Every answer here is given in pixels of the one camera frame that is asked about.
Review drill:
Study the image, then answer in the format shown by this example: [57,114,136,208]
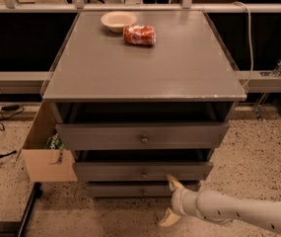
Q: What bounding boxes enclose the cardboard box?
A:
[21,103,78,182]

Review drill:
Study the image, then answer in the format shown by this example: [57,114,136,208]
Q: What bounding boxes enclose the grey bottom drawer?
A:
[85,181,202,198]

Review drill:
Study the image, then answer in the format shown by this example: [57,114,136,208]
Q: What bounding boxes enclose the grey top drawer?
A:
[56,122,229,150]

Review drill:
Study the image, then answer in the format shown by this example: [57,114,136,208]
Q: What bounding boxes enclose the grey hanging cable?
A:
[233,1,254,90]

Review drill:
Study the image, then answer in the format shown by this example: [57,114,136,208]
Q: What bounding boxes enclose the grey wooden drawer cabinet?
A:
[40,10,248,199]

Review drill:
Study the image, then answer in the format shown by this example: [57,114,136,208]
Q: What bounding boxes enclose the grey drawer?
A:
[56,122,229,150]
[85,181,202,198]
[73,149,213,182]

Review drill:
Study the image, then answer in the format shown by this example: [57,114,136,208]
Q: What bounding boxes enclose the crushed red soda can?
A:
[123,25,156,46]

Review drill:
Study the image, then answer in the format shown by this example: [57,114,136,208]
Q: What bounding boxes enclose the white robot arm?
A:
[160,175,281,235]

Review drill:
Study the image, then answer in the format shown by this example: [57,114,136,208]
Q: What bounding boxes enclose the green snack bag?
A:
[45,134,64,150]

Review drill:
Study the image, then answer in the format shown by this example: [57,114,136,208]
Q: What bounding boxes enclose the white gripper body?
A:
[172,188,198,216]

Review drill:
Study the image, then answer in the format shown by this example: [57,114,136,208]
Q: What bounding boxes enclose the beige paper bowl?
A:
[101,11,137,34]

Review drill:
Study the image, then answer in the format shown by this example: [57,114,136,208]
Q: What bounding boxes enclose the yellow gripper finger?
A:
[159,208,180,227]
[167,175,183,192]

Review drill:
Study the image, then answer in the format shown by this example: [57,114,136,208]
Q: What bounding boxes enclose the metal diagonal brace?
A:
[249,60,281,120]

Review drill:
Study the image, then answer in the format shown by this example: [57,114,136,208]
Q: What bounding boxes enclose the black metal floor frame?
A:
[0,182,43,237]

